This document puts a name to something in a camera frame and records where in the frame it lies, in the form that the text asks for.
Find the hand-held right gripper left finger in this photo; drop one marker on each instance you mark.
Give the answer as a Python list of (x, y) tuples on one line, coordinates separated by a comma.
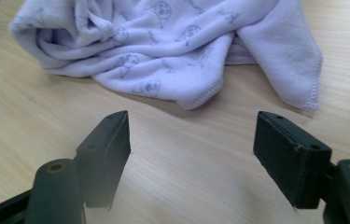
[(104, 165)]

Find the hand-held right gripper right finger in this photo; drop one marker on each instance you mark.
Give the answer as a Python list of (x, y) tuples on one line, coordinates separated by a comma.
[(291, 158)]

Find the pale lavender printed towel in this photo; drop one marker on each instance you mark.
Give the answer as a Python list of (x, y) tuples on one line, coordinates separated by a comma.
[(169, 53)]

